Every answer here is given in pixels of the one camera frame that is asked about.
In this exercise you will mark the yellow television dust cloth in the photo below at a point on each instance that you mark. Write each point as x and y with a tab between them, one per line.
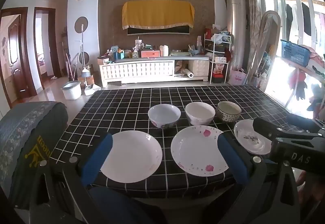
157	14

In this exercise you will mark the red cloth with black gloves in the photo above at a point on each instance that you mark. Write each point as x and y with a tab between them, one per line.
298	84

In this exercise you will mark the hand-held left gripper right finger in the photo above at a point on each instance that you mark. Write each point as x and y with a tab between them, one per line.
232	160

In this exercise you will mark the white plate with pink flowers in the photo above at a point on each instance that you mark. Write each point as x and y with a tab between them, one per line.
195	150

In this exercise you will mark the white paper roll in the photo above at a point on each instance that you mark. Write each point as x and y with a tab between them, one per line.
188	74

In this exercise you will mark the beige patterned curtain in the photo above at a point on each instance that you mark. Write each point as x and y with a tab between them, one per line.
251	11

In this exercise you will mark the blue plastic basket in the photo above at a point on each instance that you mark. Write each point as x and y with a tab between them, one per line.
294	52

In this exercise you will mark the white mop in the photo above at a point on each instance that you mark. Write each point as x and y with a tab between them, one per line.
82	49

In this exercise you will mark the plain white plate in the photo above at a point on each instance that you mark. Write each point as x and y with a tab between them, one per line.
132	155

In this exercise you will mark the pink shopping bag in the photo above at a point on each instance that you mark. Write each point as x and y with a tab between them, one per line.
237	77

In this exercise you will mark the brown wooden doorway frame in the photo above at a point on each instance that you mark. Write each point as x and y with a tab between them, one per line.
57	49

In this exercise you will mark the orange drawer box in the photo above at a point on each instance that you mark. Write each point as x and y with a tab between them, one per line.
150	53

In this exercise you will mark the white bowl with dark floral print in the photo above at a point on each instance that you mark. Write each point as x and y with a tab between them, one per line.
164	112

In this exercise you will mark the white standing air conditioner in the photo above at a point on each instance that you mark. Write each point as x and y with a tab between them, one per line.
236	28

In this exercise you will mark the round brown wall decoration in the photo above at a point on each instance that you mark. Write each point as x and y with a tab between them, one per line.
81	25

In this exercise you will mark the small white plate grey print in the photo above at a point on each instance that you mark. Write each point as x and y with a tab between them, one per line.
247	137

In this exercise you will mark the white bucket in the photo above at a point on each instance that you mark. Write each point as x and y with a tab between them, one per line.
71	92

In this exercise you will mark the white television cabinet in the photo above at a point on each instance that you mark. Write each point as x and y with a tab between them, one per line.
137	70

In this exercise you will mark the black hanging garment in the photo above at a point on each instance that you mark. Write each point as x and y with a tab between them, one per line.
306	19
289	16

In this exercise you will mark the white metal rack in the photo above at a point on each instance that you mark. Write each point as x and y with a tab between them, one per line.
217	46

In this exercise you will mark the speckled bowl with dark rim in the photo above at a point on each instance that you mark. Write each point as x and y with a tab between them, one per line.
228	112

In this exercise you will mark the black wall television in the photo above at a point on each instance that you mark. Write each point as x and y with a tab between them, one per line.
157	30

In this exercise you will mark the white woven storage basket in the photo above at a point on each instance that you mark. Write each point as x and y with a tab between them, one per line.
198	68

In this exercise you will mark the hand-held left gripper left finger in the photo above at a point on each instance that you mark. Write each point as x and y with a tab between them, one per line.
97	160

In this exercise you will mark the pile of pink clothes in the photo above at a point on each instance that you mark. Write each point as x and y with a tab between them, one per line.
317	58

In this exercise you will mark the white bowl with faint print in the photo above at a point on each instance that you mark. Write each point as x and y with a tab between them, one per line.
199	112

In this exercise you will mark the white lidded container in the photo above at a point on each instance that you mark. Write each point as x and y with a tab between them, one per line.
164	51

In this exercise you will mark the person's right hand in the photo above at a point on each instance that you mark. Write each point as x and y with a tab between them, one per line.
312	188

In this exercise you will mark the black white grid tablecloth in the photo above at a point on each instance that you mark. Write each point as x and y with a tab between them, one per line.
127	102

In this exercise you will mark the brown wooden door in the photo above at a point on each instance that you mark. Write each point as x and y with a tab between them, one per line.
15	56

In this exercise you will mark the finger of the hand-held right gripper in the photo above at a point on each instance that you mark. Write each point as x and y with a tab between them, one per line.
304	122
265	127

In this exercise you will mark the white dustpan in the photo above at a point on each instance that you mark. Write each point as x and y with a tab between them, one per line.
90	89

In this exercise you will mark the red box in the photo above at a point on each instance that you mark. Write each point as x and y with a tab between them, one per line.
217	78

